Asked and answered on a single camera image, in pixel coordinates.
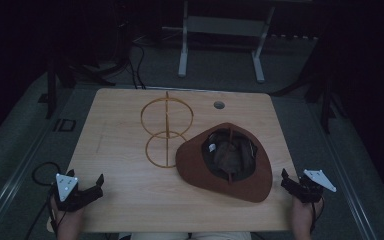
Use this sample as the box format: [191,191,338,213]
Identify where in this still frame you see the brown felt hat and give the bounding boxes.
[175,122,274,204]

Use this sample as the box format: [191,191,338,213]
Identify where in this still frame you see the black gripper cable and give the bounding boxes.
[24,161,63,240]
[309,197,326,235]

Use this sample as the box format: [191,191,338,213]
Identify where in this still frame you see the black floor cables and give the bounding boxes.
[125,33,148,90]

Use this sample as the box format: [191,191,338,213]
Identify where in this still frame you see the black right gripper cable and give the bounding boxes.
[309,197,326,235]

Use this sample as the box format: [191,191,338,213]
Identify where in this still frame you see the white metal stand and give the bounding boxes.
[161,0,278,84]

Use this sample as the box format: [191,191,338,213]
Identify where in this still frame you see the black floor stand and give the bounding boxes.
[37,58,117,120]
[269,49,349,135]

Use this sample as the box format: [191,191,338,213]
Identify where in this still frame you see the person's left hand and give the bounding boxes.
[50,197,85,240]

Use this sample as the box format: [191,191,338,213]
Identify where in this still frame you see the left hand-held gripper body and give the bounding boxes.
[49,173,105,213]

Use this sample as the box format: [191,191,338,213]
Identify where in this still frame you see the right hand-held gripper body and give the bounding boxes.
[280,169,337,204]

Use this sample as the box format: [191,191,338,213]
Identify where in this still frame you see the black floor socket frame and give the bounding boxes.
[52,117,78,133]

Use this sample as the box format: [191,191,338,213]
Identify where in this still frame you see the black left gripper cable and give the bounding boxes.
[24,161,63,240]

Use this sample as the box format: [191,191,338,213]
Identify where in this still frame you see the wooden ring hat stand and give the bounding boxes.
[140,90,195,169]

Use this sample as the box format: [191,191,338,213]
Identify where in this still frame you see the person's right hand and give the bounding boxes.
[291,195,324,240]

